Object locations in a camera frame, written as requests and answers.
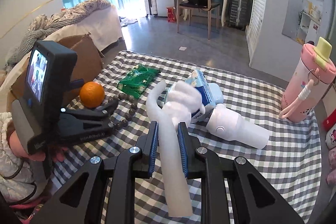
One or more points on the bed with white sheet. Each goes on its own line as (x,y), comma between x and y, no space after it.
(103,26)

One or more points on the wooden chair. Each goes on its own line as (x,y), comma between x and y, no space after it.
(211,6)

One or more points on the orange fruit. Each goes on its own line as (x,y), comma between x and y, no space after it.
(92,94)

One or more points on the checkered tablecloth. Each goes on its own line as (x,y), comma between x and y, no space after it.
(291,161)

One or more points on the patterned quilt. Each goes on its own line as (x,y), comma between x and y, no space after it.
(42,26)

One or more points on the red gift bag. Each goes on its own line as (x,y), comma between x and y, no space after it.
(171,17)

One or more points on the white glove hand toy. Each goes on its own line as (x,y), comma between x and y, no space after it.
(182,101)

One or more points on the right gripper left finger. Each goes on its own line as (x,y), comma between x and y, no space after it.
(103,189)

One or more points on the person's left hand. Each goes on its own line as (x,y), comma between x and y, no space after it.
(56,153)

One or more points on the green snack packet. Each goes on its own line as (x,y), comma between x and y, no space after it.
(137,80)

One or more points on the white foam tube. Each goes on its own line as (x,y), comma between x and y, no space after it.
(175,185)

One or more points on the blue tissue pack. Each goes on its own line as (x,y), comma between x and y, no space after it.
(197,79)

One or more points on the black drawer tower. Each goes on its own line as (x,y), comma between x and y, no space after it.
(238,14)

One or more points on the white handheld device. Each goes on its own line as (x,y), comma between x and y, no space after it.
(231,126)

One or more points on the white louvered wardrobe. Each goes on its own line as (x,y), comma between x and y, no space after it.
(269,50)

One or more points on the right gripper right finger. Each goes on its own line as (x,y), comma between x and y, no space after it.
(231,189)

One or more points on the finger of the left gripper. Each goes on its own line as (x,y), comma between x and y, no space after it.
(98,114)

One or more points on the pink water bottle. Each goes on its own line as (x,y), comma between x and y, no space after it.
(313,75)

